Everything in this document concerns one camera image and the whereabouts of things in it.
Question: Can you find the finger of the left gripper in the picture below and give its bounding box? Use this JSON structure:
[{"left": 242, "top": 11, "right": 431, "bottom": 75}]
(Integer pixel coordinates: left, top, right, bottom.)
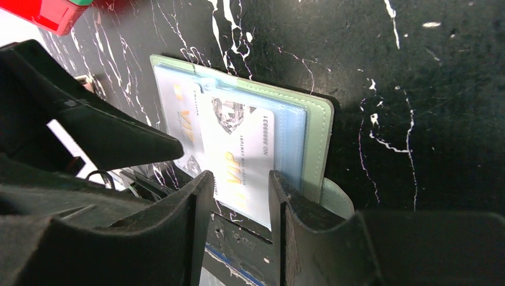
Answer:
[
  {"left": 1, "top": 154, "right": 152, "bottom": 221},
  {"left": 1, "top": 40, "right": 183, "bottom": 171}
]

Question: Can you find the red bin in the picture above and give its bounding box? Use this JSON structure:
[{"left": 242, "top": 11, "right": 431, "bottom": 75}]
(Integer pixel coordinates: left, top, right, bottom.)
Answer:
[{"left": 1, "top": 0, "right": 93, "bottom": 36}]

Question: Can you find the green card holder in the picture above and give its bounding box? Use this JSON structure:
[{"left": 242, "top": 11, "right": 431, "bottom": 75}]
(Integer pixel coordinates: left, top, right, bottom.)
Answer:
[{"left": 150, "top": 55, "right": 354, "bottom": 218}]

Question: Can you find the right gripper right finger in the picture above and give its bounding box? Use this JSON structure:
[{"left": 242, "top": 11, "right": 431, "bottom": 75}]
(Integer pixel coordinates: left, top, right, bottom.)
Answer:
[{"left": 269, "top": 171, "right": 504, "bottom": 285}]

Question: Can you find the white vip card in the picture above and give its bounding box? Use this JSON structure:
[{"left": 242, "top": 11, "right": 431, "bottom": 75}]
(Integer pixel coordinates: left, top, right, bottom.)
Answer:
[
  {"left": 153, "top": 66, "right": 206, "bottom": 177},
  {"left": 197, "top": 88, "right": 276, "bottom": 228}
]

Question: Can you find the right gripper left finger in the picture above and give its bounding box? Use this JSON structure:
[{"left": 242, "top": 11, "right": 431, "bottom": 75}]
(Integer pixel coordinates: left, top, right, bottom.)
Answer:
[{"left": 1, "top": 171, "right": 214, "bottom": 285}]

